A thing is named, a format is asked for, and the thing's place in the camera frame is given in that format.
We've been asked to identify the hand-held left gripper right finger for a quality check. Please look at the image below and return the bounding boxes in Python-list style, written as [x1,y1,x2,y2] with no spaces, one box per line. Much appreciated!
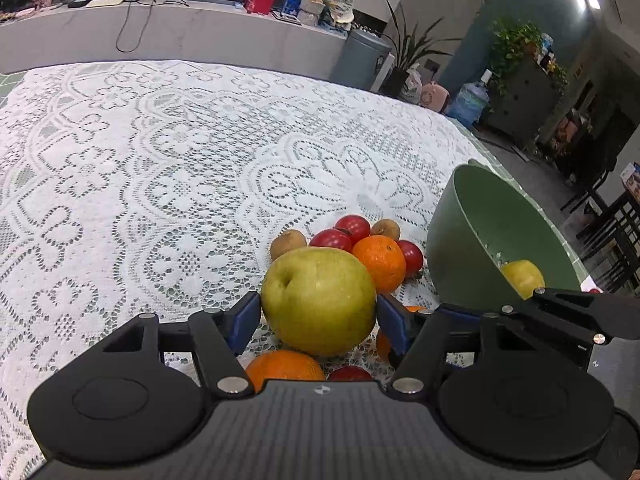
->
[377,294,540,397]

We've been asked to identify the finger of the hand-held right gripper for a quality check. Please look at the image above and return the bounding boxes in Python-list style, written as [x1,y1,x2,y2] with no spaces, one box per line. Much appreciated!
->
[436,302,503,322]
[501,286,640,372]

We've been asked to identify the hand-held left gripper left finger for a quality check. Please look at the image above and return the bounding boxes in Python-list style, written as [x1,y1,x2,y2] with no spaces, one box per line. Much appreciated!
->
[102,291,262,399]

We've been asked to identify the orange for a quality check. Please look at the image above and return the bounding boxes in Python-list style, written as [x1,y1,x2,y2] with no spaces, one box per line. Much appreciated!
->
[244,350,326,394]
[375,305,429,361]
[351,235,407,295]

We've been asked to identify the red tomato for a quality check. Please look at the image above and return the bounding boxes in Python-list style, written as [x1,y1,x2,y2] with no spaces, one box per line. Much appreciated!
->
[397,240,425,279]
[309,228,353,254]
[327,365,374,382]
[334,215,372,246]

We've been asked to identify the large green-yellow pear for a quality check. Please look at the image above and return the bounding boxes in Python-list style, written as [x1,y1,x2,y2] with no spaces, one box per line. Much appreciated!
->
[261,247,378,357]

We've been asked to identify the green colander bowl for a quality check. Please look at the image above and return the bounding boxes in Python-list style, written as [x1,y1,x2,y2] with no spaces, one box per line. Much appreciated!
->
[426,159,583,311]

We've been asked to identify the brown kiwi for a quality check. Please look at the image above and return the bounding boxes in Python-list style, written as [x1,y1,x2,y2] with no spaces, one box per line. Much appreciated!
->
[370,218,401,241]
[270,229,308,261]

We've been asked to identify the small yellow pear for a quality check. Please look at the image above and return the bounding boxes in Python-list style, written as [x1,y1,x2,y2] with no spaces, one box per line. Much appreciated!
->
[500,259,546,301]

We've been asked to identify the dark wooden chairs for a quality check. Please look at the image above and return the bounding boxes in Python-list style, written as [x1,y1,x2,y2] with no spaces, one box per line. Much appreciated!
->
[560,160,640,292]

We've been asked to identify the white lace tablecloth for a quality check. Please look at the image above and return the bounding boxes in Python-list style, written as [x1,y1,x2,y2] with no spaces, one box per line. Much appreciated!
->
[0,60,501,480]

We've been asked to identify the blue water bottle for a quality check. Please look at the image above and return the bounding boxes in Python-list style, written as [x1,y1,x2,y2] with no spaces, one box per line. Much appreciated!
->
[447,70,494,129]

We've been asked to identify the pink pig-shaped appliance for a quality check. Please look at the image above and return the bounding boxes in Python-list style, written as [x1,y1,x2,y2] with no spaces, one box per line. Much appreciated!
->
[419,82,454,114]

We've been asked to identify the grey cabinet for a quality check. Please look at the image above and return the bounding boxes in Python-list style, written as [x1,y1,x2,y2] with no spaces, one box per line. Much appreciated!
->
[482,55,564,147]

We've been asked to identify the white plastic bag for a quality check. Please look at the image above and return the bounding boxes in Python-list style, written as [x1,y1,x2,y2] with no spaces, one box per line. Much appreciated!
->
[397,66,424,104]

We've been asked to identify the white box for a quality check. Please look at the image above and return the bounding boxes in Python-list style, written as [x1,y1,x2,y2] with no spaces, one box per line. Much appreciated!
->
[375,52,397,92]

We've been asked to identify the grey trash bin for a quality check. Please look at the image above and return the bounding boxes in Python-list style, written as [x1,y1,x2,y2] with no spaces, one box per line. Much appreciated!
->
[330,27,394,92]

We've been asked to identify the potted long-leaf plant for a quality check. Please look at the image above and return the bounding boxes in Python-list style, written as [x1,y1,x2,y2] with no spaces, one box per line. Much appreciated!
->
[380,2,453,99]

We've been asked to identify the leafy green plant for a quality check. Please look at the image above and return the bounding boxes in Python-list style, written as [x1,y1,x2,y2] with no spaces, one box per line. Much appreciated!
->
[487,17,569,97]

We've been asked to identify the long grey counter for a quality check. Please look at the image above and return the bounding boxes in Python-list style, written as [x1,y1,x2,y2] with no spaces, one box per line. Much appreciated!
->
[0,0,351,81]

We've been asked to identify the black cable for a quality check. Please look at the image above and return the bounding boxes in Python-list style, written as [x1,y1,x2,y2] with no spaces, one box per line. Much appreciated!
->
[115,0,152,54]

